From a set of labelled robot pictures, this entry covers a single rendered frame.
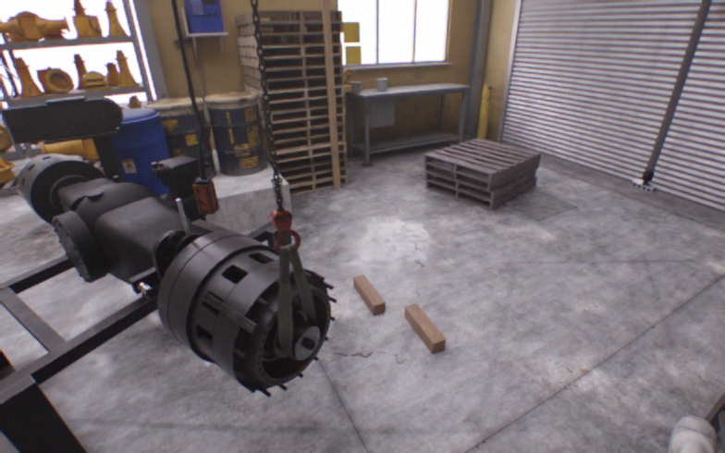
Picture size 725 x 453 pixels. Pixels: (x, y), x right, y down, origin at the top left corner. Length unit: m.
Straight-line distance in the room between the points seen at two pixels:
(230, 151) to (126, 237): 2.50
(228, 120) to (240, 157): 0.43
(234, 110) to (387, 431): 3.45
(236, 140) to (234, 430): 3.06
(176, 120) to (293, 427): 3.20
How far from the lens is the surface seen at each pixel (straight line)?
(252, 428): 2.31
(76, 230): 2.43
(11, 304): 2.80
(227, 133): 4.37
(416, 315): 2.67
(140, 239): 2.06
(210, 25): 5.42
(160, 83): 5.48
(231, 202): 3.99
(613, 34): 6.27
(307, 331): 1.41
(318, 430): 2.23
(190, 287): 1.53
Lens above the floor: 1.89
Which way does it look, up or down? 28 degrees down
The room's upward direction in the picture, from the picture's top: 1 degrees counter-clockwise
